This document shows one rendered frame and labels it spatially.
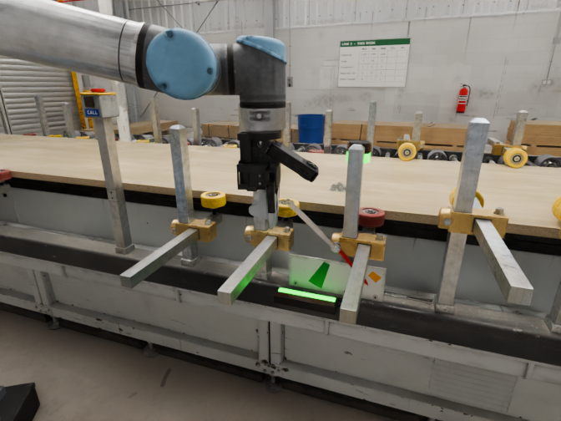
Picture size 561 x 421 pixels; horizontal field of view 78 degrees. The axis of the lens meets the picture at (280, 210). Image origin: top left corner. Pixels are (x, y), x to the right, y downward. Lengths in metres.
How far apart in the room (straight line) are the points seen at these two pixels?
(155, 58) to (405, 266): 0.93
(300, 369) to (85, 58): 1.30
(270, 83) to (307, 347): 1.09
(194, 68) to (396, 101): 7.55
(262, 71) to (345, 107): 7.53
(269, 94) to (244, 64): 0.07
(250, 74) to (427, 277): 0.83
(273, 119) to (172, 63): 0.23
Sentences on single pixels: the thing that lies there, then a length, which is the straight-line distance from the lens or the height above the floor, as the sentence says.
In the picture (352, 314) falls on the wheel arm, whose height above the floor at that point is 0.85.
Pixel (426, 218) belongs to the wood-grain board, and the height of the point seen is 0.89.
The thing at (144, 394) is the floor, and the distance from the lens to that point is 1.77.
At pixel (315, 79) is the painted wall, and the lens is 8.35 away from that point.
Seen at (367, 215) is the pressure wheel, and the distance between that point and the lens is 0.97.
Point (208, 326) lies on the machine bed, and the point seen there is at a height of 0.25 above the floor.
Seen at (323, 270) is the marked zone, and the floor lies 0.77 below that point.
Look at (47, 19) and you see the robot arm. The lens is 0.59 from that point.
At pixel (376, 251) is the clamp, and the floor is 0.85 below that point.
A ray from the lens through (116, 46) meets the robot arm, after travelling 0.56.
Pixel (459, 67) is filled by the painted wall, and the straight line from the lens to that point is 7.96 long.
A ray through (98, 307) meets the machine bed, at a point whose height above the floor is 0.20.
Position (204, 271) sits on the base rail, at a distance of 1.11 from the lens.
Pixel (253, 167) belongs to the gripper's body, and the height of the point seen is 1.09.
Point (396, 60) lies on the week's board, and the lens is 7.99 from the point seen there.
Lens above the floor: 1.24
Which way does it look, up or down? 20 degrees down
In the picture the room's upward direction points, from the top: straight up
